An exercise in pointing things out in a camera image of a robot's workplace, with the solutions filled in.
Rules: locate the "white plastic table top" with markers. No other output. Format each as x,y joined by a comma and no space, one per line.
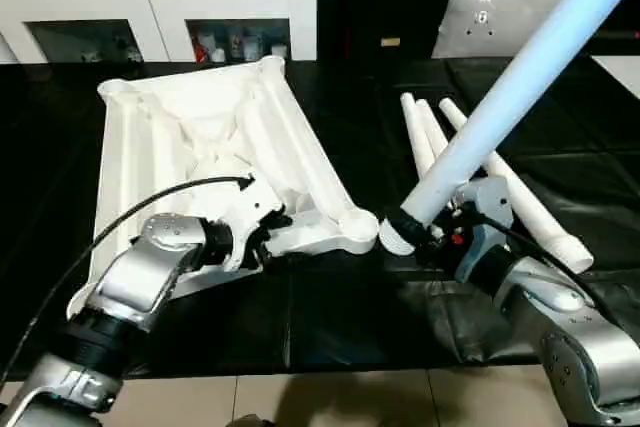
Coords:
150,147

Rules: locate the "white plastic table leg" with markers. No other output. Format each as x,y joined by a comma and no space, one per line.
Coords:
415,132
500,97
540,217
432,127

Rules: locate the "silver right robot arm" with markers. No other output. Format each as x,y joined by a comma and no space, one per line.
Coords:
550,307

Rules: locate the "black work mat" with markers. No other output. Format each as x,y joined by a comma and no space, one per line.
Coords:
325,322

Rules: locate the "dark left robot foot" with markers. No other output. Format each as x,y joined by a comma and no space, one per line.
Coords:
257,421

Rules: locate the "white glass-door cabinet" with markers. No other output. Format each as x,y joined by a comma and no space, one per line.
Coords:
150,2

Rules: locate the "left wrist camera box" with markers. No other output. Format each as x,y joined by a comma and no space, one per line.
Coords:
250,212

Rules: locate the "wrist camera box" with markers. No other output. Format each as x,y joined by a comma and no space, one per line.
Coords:
490,202
250,212

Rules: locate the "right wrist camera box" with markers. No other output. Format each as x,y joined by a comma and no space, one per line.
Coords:
490,202

